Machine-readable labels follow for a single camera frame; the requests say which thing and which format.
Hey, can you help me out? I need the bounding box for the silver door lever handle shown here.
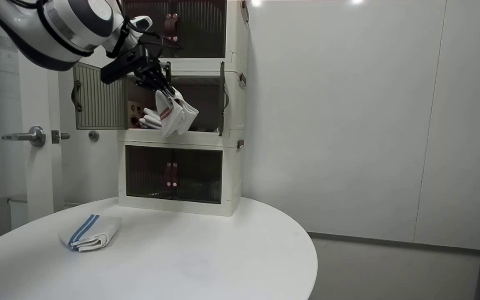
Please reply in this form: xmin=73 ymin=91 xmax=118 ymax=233
xmin=2 ymin=125 xmax=47 ymax=148

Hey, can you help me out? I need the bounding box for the metal door latch plate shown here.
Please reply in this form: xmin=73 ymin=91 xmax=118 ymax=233
xmin=50 ymin=130 xmax=72 ymax=145

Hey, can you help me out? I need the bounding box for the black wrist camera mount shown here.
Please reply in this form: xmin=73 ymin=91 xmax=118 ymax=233
xmin=98 ymin=46 xmax=153 ymax=86

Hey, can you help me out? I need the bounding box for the white stackable storage cabinet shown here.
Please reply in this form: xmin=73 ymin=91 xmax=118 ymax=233
xmin=118 ymin=138 xmax=247 ymax=216
xmin=118 ymin=0 xmax=252 ymax=73
xmin=115 ymin=58 xmax=252 ymax=150

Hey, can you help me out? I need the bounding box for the ribbed translucent cabinet door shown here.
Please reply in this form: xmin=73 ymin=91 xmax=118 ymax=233
xmin=72 ymin=61 xmax=128 ymax=131

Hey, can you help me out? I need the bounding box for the white towel with red print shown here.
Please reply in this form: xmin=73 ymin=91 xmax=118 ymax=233
xmin=153 ymin=88 xmax=200 ymax=138

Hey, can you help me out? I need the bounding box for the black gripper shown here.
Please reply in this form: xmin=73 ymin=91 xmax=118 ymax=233
xmin=138 ymin=51 xmax=177 ymax=100

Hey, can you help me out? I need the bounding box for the white towel with blue stripes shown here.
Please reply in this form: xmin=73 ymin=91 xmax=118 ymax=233
xmin=58 ymin=213 xmax=123 ymax=253

